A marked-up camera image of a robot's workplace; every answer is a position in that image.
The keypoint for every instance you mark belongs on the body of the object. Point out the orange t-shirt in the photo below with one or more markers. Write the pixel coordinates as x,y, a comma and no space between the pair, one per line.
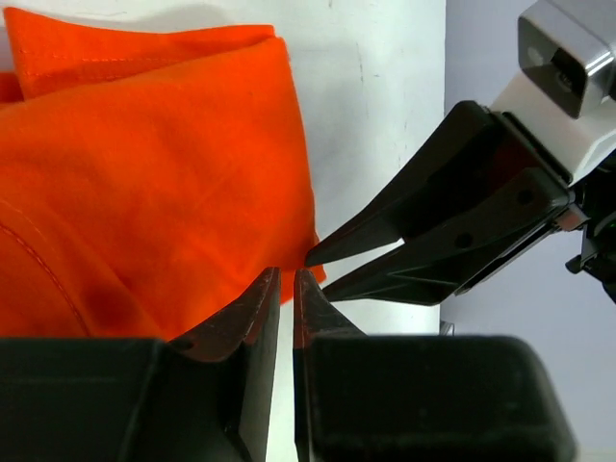
146,179

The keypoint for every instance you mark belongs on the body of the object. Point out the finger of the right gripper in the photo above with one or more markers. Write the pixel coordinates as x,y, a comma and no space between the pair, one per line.
472,154

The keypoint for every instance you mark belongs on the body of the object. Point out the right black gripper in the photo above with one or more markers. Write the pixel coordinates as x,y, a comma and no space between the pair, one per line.
445,260

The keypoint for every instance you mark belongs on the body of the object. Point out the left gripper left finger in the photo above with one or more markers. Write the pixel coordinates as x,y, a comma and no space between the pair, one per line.
204,396

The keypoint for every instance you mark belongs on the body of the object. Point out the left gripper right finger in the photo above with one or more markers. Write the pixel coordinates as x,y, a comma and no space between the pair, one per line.
362,397

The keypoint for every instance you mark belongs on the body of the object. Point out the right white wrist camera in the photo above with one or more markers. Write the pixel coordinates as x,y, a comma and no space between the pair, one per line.
564,93

